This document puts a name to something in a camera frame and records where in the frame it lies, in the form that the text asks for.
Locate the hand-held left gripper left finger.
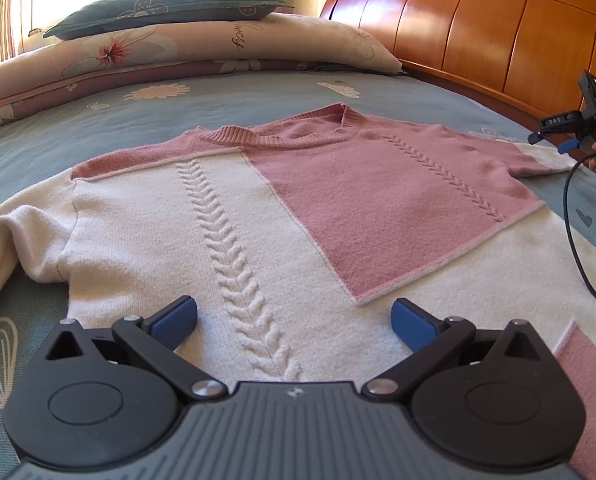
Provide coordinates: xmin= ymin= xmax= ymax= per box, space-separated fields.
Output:
xmin=45 ymin=296 xmax=227 ymax=402

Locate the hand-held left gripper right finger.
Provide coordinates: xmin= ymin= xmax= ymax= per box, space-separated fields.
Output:
xmin=363 ymin=297 xmax=549 ymax=402

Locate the pink and cream knit sweater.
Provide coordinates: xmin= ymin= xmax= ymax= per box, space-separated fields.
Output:
xmin=0 ymin=103 xmax=596 ymax=480

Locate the wooden headboard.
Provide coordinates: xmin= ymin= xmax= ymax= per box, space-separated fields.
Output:
xmin=319 ymin=0 xmax=596 ymax=133

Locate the blue floral bed sheet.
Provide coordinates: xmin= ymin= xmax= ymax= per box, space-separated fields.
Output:
xmin=0 ymin=70 xmax=596 ymax=480

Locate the folded pink floral quilt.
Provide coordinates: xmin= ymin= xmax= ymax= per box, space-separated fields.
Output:
xmin=0 ymin=12 xmax=404 ymax=136

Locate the teal floral pillow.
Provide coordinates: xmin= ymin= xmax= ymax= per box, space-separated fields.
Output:
xmin=43 ymin=0 xmax=296 ymax=41

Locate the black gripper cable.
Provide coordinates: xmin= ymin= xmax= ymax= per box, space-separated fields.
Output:
xmin=564 ymin=155 xmax=596 ymax=317

